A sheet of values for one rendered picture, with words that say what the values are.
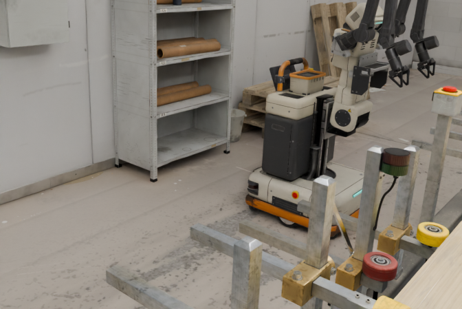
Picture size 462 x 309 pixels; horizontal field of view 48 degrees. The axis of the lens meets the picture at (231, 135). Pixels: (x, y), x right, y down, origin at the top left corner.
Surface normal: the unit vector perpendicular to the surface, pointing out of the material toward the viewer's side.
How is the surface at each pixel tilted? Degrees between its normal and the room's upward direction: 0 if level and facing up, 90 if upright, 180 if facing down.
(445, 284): 0
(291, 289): 90
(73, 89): 90
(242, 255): 90
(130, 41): 90
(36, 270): 0
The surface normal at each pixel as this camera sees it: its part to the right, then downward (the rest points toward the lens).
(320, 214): -0.63, 0.22
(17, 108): 0.78, 0.23
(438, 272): 0.04, -0.95
